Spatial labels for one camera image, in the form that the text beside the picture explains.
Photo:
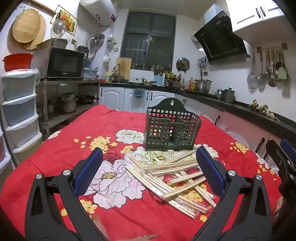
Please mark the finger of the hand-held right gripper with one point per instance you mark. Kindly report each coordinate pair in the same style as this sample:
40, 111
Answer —
289, 149
276, 157

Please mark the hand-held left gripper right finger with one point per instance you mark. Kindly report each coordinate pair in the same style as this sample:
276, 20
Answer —
209, 171

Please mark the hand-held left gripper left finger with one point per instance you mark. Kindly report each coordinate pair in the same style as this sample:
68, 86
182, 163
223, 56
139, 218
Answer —
90, 171

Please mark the bunch of wooden chopsticks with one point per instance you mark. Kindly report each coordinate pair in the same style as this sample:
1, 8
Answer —
148, 178

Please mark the dark green utensil holder basket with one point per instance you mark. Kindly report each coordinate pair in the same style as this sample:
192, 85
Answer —
159, 136

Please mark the row of hanging kitchen utensils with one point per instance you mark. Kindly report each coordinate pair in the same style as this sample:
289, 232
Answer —
270, 69

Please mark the person's right hand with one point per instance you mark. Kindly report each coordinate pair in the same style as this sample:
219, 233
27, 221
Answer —
278, 206

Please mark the person's left hand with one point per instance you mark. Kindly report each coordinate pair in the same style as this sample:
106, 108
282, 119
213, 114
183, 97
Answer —
100, 228

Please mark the red floral blanket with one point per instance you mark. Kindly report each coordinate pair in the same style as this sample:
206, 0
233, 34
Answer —
69, 129

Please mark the pile of ginger roots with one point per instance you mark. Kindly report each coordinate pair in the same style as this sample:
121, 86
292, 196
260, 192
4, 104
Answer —
261, 109

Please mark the black kitchen countertop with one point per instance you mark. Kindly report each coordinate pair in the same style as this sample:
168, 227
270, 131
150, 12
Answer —
240, 110

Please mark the black frying pan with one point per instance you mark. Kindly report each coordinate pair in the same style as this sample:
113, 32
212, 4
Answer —
89, 99

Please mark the steel stock pot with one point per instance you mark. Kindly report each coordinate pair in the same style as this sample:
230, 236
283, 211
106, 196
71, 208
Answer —
67, 103

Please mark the small steel kettle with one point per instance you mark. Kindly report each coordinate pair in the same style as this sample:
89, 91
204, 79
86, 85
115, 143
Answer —
218, 94

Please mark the large steel cooking pot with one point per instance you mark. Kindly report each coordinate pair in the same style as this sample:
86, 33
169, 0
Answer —
202, 86

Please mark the cluster of condiment bottles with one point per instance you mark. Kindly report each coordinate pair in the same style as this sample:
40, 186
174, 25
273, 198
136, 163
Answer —
188, 84

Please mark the blue hanging basket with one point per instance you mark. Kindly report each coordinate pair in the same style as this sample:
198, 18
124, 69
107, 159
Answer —
138, 93

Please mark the grey plastic drawer tower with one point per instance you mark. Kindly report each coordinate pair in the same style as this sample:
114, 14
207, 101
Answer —
20, 111

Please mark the metal shelf rack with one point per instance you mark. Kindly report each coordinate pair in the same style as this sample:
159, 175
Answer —
69, 81

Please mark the blue plastic tub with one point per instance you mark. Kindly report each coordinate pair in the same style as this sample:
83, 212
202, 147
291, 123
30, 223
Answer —
90, 73

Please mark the steel faucet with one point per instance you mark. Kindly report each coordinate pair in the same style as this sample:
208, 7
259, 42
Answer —
117, 71

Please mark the light blue knife block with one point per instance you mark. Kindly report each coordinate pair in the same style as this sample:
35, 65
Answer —
159, 80

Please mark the hanging steel spatulas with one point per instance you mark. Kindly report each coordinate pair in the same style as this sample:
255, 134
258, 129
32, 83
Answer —
202, 67

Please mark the white countertop box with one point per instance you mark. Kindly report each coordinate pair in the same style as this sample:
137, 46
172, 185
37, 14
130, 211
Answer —
141, 75

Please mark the wooden cutting board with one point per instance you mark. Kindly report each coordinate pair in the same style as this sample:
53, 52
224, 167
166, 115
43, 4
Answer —
123, 67

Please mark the hanging steel pan lid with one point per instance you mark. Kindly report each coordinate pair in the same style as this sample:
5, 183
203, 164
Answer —
182, 64

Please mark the white jug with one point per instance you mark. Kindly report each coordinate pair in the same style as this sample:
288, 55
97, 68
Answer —
106, 62

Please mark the black microwave oven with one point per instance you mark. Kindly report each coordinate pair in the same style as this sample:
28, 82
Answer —
62, 62

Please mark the black blender jug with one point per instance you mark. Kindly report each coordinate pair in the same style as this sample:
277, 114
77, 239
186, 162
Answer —
82, 52

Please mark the black range hood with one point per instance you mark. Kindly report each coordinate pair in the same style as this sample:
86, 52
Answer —
222, 41

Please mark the red plastic basin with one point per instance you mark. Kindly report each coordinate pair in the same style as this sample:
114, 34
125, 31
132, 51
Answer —
18, 61

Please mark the brown box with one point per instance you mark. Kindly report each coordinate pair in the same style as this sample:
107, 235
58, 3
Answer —
52, 44

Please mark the dark kitchen window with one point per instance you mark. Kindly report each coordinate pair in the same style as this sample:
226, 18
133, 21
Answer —
148, 41

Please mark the round wooden board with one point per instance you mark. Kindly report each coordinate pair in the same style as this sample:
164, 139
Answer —
41, 37

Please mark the glass pot lid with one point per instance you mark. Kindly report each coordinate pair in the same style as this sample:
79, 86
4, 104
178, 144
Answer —
59, 29

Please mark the round bamboo lid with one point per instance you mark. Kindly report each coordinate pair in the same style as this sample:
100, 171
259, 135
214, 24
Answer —
26, 25

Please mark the white water heater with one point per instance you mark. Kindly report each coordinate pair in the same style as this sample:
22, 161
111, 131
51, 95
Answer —
99, 11

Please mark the white wall cabinet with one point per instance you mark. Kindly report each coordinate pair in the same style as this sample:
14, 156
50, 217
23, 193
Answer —
252, 16

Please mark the framed fruit wall picture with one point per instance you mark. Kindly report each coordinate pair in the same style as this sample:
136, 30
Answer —
69, 20

